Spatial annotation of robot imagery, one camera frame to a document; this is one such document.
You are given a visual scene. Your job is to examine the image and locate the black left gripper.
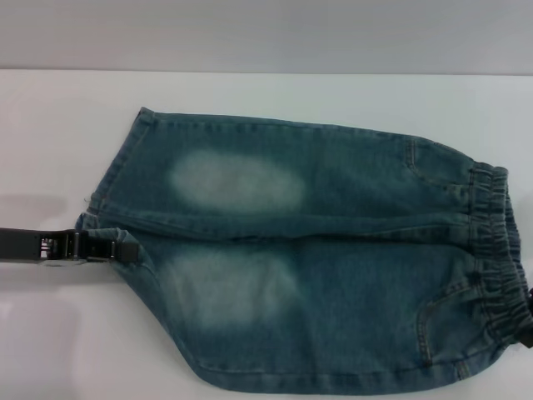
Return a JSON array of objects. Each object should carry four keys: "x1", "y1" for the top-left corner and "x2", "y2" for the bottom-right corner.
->
[{"x1": 0, "y1": 227, "x2": 139, "y2": 266}]

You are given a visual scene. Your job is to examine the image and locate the blue denim shorts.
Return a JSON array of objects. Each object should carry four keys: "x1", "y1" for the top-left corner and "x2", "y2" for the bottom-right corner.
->
[{"x1": 77, "y1": 107, "x2": 533, "y2": 400}]

